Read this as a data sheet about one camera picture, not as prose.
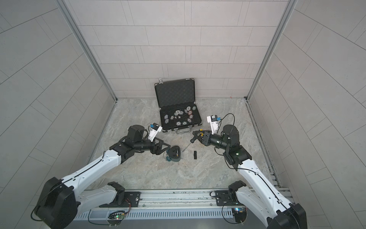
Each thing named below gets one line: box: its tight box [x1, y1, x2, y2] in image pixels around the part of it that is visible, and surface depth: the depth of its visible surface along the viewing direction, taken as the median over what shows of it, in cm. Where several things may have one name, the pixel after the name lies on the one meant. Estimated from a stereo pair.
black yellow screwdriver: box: [182, 135, 198, 153], surface depth 70 cm
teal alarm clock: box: [165, 145, 183, 162], surface depth 84 cm
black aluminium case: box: [154, 78, 203, 135], surface depth 104 cm
